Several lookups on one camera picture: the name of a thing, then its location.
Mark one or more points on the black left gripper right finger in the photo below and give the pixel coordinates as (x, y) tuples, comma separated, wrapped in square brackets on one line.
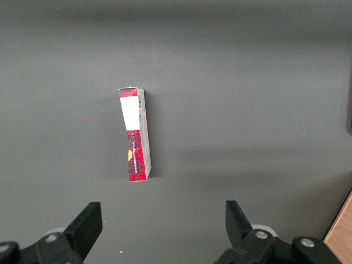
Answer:
[(242, 236)]

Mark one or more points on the wooden two-drawer cabinet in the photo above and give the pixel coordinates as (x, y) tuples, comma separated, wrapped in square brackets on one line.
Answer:
[(341, 233)]

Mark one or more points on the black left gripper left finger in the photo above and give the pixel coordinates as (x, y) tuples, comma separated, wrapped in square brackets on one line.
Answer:
[(79, 233)]

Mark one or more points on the red plaid cardboard box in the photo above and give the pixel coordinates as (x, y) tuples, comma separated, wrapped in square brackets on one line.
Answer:
[(133, 115)]

